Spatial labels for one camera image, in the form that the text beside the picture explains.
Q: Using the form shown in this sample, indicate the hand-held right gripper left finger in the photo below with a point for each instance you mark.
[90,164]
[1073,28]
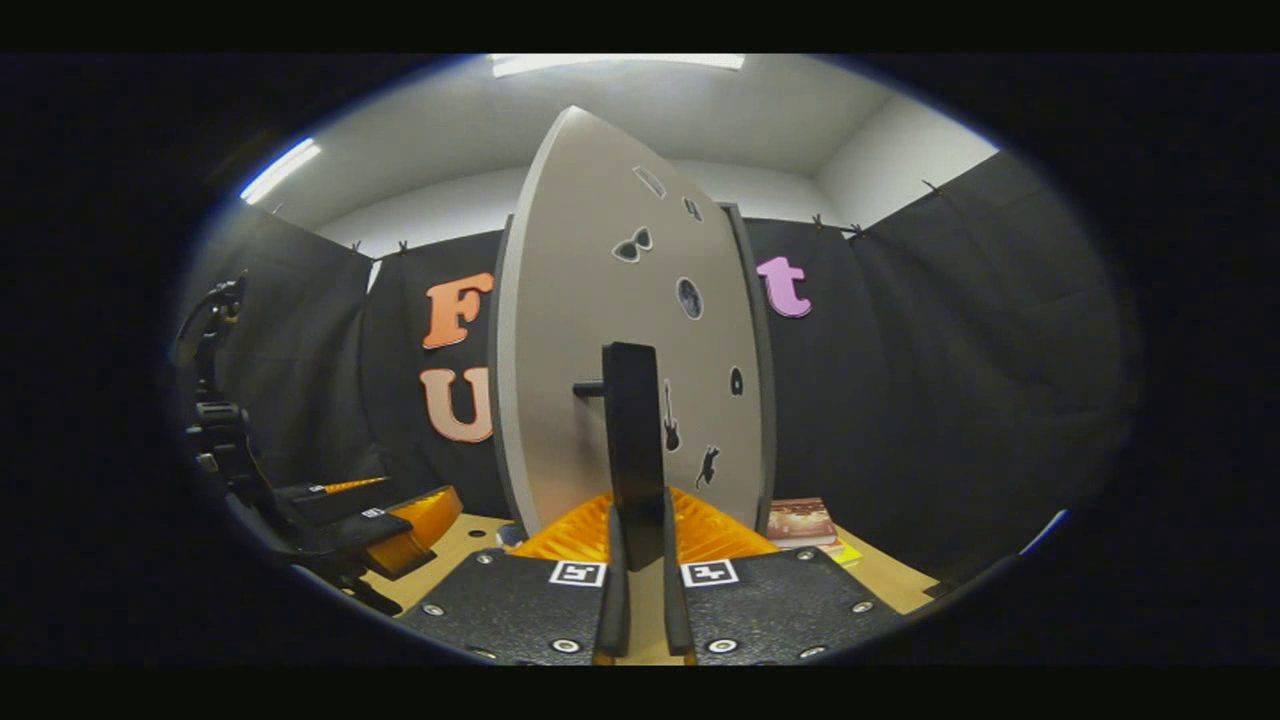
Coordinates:
[612,600]

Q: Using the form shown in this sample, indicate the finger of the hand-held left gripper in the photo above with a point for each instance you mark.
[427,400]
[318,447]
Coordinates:
[360,535]
[330,502]

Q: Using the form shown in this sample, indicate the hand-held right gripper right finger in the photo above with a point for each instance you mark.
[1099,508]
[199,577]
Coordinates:
[676,600]

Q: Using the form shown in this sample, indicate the beige cabinet door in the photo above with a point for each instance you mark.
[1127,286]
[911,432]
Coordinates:
[590,300]

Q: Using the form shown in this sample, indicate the brown book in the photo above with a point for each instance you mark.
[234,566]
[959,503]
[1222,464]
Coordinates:
[800,522]

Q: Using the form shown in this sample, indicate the long ceiling light strip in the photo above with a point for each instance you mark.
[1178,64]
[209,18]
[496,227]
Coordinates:
[280,170]

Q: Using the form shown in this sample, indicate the black backdrop cloth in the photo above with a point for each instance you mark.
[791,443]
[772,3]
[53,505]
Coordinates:
[950,400]

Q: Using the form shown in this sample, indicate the ceiling light panel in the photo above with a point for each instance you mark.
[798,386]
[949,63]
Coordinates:
[615,63]

